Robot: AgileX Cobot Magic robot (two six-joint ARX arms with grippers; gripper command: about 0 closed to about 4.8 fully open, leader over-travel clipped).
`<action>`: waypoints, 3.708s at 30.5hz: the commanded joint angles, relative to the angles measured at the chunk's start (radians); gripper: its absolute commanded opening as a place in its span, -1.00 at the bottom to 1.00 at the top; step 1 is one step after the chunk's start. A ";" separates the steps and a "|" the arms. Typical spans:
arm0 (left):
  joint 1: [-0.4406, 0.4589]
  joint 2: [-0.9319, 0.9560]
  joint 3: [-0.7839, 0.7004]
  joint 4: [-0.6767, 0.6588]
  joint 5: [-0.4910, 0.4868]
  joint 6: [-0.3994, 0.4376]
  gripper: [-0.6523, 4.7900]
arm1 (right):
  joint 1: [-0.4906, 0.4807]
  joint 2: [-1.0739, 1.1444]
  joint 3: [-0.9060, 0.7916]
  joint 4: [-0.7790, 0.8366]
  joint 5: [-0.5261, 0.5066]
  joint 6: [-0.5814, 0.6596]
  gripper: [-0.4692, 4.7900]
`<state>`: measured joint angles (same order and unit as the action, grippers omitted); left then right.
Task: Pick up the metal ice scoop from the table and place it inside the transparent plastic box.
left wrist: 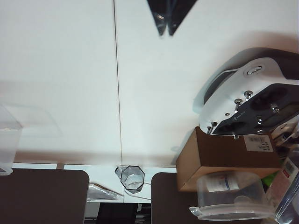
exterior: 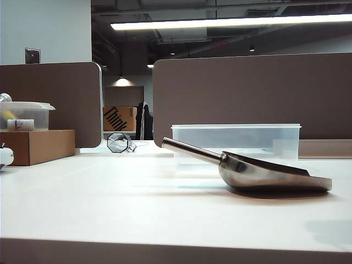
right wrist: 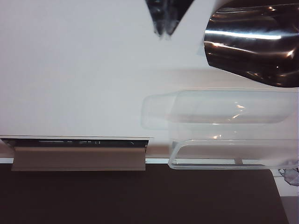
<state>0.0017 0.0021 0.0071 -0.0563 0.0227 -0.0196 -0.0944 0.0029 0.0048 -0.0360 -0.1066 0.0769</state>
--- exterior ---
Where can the glowing pendant lamp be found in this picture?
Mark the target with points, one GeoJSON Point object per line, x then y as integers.
{"type": "Point", "coordinates": [123, 82]}

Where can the large transparent plastic container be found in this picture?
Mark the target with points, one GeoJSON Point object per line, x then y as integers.
{"type": "Point", "coordinates": [236, 136]}

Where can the white bottle with blue label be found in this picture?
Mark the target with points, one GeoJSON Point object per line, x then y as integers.
{"type": "Point", "coordinates": [20, 124]}

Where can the distant brown partition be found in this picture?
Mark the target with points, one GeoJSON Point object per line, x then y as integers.
{"type": "Point", "coordinates": [123, 96]}

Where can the metal ice scoop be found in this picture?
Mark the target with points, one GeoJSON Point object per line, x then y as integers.
{"type": "Point", "coordinates": [247, 173]}

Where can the narrow brown desk partition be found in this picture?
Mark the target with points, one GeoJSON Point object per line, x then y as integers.
{"type": "Point", "coordinates": [55, 96]}

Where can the long ceiling light strip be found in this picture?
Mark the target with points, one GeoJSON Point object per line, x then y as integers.
{"type": "Point", "coordinates": [220, 22]}

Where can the cardboard box with Think print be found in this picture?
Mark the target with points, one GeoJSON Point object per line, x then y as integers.
{"type": "Point", "coordinates": [119, 118]}

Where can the wide brown desk partition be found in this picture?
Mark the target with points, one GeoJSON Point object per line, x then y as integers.
{"type": "Point", "coordinates": [247, 90]}

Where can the yellow item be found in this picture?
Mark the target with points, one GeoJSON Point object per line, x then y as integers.
{"type": "Point", "coordinates": [9, 113]}

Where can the grey wall switch plate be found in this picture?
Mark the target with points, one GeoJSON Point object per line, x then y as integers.
{"type": "Point", "coordinates": [32, 55]}

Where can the low brown panel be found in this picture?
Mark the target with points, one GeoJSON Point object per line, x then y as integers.
{"type": "Point", "coordinates": [324, 148]}

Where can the white device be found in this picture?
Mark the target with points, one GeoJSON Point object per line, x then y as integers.
{"type": "Point", "coordinates": [5, 156]}

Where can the small lidded transparent plastic container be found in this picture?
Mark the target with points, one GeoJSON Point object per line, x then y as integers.
{"type": "Point", "coordinates": [33, 112]}

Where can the black hanging jacket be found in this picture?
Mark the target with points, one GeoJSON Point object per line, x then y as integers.
{"type": "Point", "coordinates": [145, 121]}

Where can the plain brown cardboard box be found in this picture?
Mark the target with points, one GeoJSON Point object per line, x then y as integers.
{"type": "Point", "coordinates": [41, 145]}

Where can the small black ceiling spotlight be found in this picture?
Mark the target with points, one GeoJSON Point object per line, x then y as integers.
{"type": "Point", "coordinates": [252, 49]}

